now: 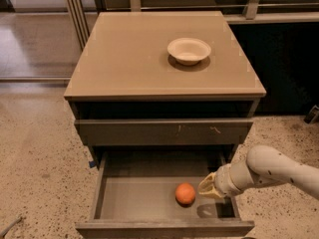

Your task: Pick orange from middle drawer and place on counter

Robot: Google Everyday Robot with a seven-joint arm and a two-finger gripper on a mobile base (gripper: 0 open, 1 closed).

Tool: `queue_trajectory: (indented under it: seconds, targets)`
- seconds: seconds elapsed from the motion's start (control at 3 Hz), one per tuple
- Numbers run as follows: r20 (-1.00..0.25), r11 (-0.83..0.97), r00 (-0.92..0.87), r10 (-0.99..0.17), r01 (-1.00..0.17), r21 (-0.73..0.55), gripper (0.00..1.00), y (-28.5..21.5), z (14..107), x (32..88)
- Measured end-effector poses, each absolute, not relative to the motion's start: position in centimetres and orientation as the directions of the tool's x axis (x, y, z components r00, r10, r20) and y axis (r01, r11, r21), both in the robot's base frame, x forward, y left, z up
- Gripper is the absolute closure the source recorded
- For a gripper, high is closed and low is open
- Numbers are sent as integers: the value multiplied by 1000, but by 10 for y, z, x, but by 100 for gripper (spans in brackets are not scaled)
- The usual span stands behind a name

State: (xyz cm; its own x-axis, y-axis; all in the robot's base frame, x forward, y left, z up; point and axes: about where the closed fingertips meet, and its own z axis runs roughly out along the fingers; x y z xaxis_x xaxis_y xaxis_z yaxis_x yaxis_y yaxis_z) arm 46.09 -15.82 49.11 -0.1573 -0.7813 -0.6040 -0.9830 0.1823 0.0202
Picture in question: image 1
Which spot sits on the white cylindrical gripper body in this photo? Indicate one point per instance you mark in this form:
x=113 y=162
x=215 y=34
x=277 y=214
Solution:
x=221 y=181

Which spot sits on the orange fruit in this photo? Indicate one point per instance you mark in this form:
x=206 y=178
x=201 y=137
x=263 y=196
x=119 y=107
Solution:
x=185 y=194

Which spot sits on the grey drawer cabinet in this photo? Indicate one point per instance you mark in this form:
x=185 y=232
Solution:
x=126 y=73

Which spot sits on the blue tape piece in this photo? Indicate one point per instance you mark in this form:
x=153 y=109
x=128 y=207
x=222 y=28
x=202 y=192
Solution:
x=92 y=164

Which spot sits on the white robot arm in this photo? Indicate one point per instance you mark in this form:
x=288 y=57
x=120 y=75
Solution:
x=263 y=166

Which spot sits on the white paper bowl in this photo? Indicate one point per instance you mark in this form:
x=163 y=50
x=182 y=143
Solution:
x=188 y=51

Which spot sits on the grey rod on floor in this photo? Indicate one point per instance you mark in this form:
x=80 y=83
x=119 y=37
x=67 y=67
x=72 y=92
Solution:
x=4 y=231

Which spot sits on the dark object on floor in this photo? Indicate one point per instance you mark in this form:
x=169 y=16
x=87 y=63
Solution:
x=313 y=115

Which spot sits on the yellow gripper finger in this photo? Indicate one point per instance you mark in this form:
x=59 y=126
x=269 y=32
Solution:
x=208 y=189

